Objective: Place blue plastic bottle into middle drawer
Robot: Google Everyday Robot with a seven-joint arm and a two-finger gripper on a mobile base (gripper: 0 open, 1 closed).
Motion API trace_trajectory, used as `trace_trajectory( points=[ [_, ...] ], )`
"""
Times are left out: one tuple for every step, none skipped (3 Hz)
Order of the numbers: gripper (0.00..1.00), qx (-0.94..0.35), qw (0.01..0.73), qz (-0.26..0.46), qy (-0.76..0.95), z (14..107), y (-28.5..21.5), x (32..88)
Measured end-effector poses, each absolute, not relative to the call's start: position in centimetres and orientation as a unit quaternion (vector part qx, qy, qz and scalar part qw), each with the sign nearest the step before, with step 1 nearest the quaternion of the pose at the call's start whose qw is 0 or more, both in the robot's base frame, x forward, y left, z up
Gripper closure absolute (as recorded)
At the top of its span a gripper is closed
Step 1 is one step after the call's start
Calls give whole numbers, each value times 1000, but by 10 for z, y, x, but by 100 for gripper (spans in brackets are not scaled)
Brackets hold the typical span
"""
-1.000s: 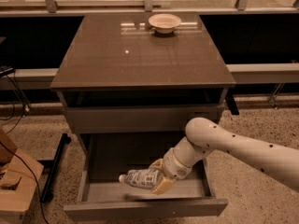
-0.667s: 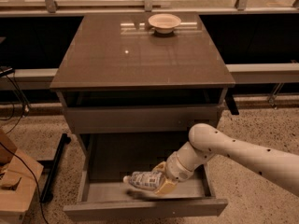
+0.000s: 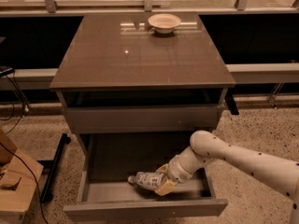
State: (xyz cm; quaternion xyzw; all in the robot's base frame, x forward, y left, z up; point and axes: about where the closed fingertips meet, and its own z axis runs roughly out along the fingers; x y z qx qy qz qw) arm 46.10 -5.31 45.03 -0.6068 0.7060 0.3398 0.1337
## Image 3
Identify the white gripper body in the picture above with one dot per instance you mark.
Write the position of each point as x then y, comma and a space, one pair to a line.
175, 171

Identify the blue-labelled clear plastic bottle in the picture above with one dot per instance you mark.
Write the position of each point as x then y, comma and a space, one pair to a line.
147, 180

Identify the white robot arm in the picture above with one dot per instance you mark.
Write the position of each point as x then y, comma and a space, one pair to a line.
276, 173

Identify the open grey middle drawer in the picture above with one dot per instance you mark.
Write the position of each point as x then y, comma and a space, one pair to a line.
105, 194

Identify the grey drawer cabinet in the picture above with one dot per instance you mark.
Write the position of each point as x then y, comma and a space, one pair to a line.
119, 60

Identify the grey top drawer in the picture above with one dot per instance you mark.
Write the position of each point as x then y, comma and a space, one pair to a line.
142, 119

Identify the black bar behind cabinet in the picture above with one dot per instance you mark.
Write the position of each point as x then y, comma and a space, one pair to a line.
230, 102

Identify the black floor stand bar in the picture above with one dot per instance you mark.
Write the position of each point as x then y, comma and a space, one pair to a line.
52, 167

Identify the white paper bowl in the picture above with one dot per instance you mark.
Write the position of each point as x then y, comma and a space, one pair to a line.
164, 23

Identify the brown cardboard box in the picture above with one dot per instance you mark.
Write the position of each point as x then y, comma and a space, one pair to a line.
19, 173

